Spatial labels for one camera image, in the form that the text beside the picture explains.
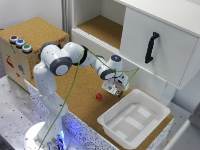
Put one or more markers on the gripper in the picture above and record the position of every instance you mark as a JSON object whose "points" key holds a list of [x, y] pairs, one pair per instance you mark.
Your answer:
{"points": [[115, 83]]}

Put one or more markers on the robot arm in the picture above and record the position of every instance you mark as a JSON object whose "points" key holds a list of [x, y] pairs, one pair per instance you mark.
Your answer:
{"points": [[53, 61]]}

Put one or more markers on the pink block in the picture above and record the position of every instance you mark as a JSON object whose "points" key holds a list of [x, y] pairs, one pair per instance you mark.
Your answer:
{"points": [[99, 96]]}

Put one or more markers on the white plastic box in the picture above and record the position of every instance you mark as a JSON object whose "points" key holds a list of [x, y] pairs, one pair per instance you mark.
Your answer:
{"points": [[133, 118]]}

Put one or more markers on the white cabinet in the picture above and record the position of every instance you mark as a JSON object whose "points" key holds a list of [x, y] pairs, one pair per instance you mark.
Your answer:
{"points": [[140, 40]]}

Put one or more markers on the white sliding door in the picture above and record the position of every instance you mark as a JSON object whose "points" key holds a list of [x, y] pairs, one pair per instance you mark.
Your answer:
{"points": [[160, 46]]}

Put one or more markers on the green button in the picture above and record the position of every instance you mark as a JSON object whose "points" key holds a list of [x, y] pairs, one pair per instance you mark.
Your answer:
{"points": [[26, 48]]}

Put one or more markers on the wooden drawer box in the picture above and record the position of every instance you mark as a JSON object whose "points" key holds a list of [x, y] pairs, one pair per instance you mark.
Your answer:
{"points": [[25, 43]]}

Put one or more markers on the blue button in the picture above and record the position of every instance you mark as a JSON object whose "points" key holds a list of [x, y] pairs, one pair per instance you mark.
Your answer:
{"points": [[20, 42]]}

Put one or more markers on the red button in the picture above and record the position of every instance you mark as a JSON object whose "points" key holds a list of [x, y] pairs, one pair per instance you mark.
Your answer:
{"points": [[13, 39]]}

